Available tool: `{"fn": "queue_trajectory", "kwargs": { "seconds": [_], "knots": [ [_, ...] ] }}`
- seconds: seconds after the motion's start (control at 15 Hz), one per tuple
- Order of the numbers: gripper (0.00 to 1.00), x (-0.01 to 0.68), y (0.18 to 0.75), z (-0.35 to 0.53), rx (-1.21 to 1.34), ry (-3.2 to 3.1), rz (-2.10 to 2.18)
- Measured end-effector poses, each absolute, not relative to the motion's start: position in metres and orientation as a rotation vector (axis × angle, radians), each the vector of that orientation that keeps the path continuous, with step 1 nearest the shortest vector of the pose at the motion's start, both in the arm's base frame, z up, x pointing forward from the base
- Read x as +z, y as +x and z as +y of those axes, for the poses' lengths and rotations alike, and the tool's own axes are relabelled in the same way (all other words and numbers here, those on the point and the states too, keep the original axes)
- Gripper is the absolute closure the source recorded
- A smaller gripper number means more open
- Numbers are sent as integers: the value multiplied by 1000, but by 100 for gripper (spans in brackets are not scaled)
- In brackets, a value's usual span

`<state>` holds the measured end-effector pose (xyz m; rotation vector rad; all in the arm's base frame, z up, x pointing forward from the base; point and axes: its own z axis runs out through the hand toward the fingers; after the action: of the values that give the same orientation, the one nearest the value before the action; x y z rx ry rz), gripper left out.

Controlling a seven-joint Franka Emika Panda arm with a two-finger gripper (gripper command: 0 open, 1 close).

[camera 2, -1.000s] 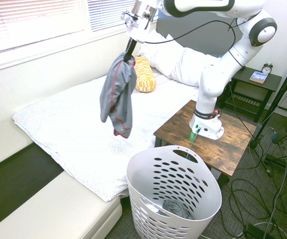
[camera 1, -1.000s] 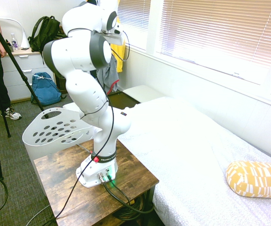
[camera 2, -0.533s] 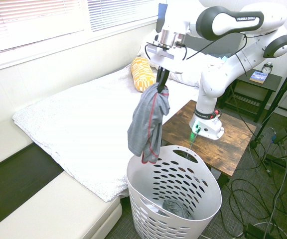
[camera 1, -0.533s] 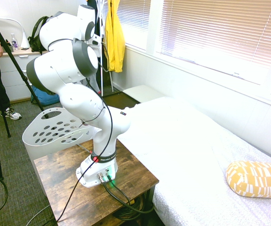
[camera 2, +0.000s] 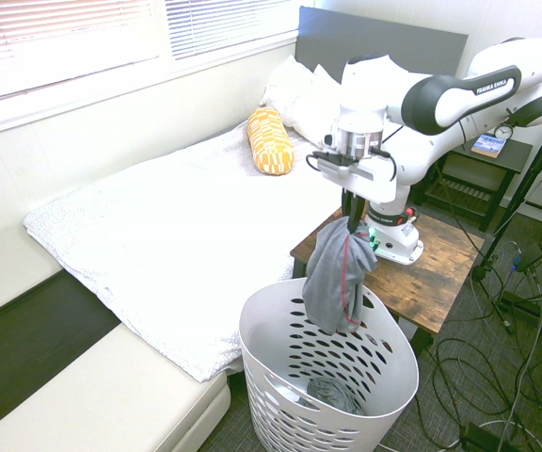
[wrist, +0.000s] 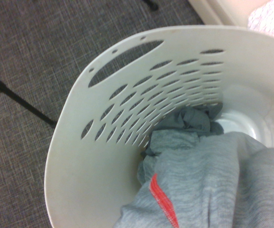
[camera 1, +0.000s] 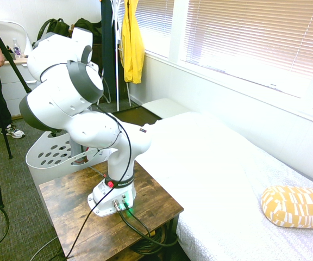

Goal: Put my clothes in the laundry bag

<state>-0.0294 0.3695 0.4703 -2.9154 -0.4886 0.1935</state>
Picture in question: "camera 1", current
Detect white bedsheet with dotted circles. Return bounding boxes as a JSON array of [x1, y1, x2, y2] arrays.
[[134, 111, 313, 261]]

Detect clear plastic water bottle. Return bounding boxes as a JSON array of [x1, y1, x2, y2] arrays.
[[11, 38, 23, 59]]

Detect yellow white patterned pillow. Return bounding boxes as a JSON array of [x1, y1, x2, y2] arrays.
[[260, 185, 313, 231]]

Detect white sneaker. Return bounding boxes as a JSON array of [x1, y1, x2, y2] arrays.
[[0, 124, 26, 140]]

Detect yellow jacket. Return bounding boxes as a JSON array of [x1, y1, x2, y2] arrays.
[[120, 0, 146, 85]]

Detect thick black power cable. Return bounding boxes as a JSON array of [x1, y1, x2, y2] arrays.
[[117, 201, 179, 256]]

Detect white perforated laundry basket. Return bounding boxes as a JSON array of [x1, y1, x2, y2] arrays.
[[25, 130, 111, 188]]

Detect white window blinds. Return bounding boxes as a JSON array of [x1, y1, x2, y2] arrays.
[[117, 0, 313, 80]]

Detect black backpack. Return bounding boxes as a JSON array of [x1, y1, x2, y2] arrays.
[[36, 18, 73, 41]]

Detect white dresser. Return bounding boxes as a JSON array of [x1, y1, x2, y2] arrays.
[[0, 20, 42, 120]]

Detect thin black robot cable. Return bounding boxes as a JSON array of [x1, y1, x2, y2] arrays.
[[39, 63, 132, 259]]

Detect white coat rack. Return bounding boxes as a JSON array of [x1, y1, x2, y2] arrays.
[[109, 0, 132, 111]]

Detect rustic wooden side table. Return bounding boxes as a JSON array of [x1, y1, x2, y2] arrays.
[[38, 160, 185, 261]]

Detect dark navy hanging garment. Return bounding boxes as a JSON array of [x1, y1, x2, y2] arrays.
[[100, 0, 119, 102]]

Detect white curved desk lamp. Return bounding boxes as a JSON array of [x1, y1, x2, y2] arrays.
[[0, 20, 34, 58]]

